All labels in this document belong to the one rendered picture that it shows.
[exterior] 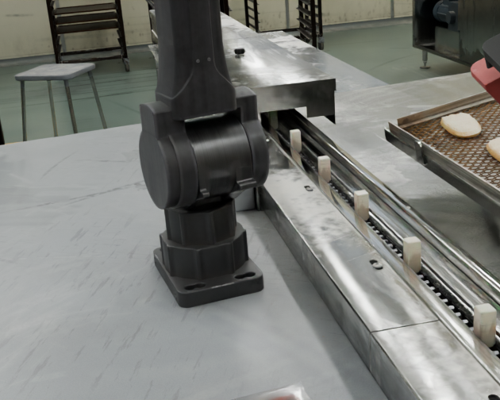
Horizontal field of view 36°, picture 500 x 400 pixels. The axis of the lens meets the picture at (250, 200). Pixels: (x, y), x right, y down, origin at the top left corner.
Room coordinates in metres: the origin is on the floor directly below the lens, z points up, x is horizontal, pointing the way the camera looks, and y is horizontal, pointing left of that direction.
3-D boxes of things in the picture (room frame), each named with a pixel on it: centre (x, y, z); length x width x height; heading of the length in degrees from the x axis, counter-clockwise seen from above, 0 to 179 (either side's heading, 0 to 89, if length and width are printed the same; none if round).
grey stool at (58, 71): (4.25, 1.00, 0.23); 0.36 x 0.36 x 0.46; 72
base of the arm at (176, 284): (0.72, 0.05, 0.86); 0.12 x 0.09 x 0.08; 18
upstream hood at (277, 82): (1.77, 0.05, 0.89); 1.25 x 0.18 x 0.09; 10
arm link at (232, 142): (0.71, 0.04, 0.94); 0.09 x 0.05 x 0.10; 25
